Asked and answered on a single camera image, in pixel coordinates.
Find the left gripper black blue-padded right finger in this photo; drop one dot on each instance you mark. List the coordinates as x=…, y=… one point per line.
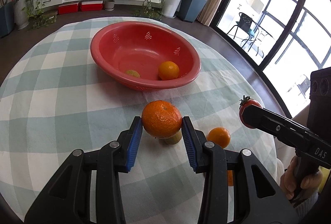
x=257, y=197

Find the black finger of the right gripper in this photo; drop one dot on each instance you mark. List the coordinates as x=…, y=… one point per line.
x=268, y=121

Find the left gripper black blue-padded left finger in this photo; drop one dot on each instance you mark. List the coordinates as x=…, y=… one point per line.
x=66, y=196

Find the red tomato with stem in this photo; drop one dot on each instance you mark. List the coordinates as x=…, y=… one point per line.
x=245, y=103

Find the smooth orange top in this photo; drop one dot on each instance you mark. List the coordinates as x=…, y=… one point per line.
x=219, y=136

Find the smooth orange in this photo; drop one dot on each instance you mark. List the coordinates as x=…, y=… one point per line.
x=168, y=70
x=219, y=136

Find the rough orange tangerine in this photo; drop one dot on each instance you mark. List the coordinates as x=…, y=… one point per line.
x=161, y=119
x=230, y=178

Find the yellow-green lemon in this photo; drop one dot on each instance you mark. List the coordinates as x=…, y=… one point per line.
x=173, y=139
x=133, y=73

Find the grey knit sleeve forearm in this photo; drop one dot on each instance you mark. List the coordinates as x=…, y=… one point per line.
x=302, y=207

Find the checkered green white tablecloth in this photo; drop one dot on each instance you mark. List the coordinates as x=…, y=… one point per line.
x=56, y=99

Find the black balcony chair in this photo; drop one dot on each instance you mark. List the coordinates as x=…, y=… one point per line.
x=253, y=31

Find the red plastic colander bowl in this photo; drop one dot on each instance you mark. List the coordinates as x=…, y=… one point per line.
x=143, y=46

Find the hanging plant on cabinet left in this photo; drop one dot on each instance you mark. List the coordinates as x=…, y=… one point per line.
x=35, y=12

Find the red storage box left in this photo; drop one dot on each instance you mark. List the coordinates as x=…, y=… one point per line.
x=68, y=8

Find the red storage box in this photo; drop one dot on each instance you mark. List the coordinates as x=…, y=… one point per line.
x=68, y=8
x=95, y=5

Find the red storage box right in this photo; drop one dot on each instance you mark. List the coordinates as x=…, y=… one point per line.
x=95, y=5

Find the left white pot plant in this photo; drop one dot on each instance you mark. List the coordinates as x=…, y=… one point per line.
x=21, y=18

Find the left blue planter plant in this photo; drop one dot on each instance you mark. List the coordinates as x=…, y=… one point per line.
x=6, y=17

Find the small white empty pot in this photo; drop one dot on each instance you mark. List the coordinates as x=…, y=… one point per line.
x=108, y=5

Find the black camera box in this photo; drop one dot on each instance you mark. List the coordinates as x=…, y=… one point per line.
x=319, y=118

